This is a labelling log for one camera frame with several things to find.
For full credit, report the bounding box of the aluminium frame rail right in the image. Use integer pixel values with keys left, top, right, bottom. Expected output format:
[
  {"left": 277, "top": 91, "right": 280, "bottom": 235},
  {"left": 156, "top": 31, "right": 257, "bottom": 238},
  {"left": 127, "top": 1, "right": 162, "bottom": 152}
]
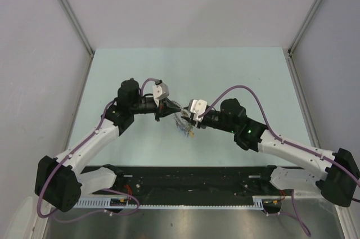
[{"left": 283, "top": 49, "right": 322, "bottom": 148}]

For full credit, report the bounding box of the aluminium frame rail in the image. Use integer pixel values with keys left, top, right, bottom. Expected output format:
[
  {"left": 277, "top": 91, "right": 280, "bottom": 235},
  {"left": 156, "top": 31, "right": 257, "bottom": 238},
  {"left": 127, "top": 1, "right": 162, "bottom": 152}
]
[
  {"left": 283, "top": 49, "right": 322, "bottom": 148},
  {"left": 53, "top": 52, "right": 92, "bottom": 161}
]

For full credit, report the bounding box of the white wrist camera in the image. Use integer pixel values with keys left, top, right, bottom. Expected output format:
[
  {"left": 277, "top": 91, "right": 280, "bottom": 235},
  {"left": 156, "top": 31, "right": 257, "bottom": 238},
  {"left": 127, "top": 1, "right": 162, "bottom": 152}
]
[
  {"left": 152, "top": 80, "right": 169, "bottom": 101},
  {"left": 187, "top": 99, "right": 208, "bottom": 122}
]

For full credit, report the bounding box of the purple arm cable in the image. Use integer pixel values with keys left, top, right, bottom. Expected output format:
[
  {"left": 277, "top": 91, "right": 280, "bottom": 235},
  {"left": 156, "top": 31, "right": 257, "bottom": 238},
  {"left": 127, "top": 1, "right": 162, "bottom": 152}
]
[
  {"left": 196, "top": 84, "right": 360, "bottom": 237},
  {"left": 37, "top": 78, "right": 160, "bottom": 219}
]

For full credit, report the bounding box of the steel disc keyring holder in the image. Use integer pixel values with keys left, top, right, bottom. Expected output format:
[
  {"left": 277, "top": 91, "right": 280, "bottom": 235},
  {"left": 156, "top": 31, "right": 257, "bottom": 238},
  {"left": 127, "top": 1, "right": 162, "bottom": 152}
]
[{"left": 173, "top": 106, "right": 194, "bottom": 133}]

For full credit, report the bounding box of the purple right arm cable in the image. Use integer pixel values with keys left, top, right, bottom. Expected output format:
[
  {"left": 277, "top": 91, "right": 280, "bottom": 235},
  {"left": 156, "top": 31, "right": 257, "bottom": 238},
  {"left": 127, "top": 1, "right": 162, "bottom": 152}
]
[{"left": 196, "top": 84, "right": 360, "bottom": 237}]

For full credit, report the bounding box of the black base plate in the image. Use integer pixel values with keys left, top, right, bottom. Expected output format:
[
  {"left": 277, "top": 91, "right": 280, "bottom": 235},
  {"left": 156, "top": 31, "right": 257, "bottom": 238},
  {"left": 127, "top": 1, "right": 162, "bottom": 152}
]
[{"left": 81, "top": 164, "right": 296, "bottom": 206}]

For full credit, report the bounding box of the white slotted cable duct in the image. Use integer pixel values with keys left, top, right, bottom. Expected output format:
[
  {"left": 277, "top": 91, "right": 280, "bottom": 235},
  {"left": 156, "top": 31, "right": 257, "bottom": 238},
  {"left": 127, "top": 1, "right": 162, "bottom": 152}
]
[{"left": 75, "top": 195, "right": 267, "bottom": 211}]

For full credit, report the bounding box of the aluminium frame rail left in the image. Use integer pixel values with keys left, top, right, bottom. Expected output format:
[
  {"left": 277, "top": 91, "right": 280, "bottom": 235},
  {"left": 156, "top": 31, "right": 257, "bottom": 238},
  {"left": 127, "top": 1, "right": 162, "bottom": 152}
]
[{"left": 53, "top": 52, "right": 92, "bottom": 161}]

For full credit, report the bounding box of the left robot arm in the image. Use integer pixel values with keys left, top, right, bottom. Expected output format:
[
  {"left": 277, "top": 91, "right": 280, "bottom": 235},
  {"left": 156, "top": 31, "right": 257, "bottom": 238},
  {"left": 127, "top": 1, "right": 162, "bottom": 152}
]
[{"left": 35, "top": 79, "right": 181, "bottom": 218}]

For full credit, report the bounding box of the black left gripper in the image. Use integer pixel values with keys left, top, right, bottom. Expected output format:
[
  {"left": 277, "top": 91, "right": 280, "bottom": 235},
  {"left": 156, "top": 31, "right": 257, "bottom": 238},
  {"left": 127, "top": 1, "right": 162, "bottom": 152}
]
[{"left": 130, "top": 97, "right": 181, "bottom": 121}]

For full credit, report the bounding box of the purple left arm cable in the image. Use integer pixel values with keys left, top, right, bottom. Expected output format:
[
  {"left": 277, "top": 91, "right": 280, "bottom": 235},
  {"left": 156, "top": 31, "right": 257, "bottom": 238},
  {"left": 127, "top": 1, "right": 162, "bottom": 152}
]
[{"left": 37, "top": 78, "right": 160, "bottom": 219}]

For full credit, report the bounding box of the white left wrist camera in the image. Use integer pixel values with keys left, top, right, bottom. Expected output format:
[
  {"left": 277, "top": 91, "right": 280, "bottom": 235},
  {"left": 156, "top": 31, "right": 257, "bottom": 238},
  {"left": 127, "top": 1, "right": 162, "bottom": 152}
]
[{"left": 152, "top": 80, "right": 169, "bottom": 101}]

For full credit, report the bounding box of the aluminium frame post left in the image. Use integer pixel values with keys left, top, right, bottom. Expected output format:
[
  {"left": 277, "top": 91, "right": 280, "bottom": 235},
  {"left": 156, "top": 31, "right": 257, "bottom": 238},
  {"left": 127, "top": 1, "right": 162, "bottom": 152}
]
[{"left": 58, "top": 0, "right": 95, "bottom": 57}]

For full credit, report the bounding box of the aluminium frame post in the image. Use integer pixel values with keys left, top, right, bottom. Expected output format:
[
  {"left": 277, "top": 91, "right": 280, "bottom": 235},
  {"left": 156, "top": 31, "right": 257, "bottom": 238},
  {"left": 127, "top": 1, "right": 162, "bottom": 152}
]
[
  {"left": 287, "top": 0, "right": 325, "bottom": 56},
  {"left": 58, "top": 0, "right": 95, "bottom": 57}
]

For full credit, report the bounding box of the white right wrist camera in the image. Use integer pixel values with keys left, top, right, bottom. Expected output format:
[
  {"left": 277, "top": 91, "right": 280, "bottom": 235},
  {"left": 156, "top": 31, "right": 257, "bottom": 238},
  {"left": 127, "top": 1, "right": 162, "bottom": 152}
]
[{"left": 187, "top": 99, "right": 208, "bottom": 122}]

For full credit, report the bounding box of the aluminium frame post right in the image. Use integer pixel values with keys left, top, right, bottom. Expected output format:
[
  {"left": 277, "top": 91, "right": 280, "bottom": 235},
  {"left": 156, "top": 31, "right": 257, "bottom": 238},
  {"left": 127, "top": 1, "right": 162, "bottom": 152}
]
[{"left": 287, "top": 0, "right": 325, "bottom": 56}]

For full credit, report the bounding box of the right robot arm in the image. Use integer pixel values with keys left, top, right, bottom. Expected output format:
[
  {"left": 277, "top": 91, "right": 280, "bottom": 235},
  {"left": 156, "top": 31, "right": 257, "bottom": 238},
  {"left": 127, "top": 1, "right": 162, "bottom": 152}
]
[{"left": 186, "top": 98, "right": 359, "bottom": 208}]

